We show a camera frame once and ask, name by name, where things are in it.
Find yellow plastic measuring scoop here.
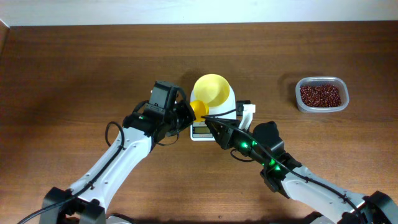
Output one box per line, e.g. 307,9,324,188
190,100,209,123

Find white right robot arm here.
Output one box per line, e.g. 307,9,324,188
205,116,397,223

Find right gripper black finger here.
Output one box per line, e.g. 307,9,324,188
207,126,227,148
203,116,232,133

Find clear plastic bean container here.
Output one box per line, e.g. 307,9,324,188
295,77,349,113

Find red adzuki beans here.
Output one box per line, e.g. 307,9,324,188
300,84,341,108

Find white digital kitchen scale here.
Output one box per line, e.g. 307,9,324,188
190,86,238,142

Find yellow plastic bowl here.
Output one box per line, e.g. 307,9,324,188
193,74,230,107

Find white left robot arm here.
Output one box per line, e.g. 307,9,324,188
39,81,195,223

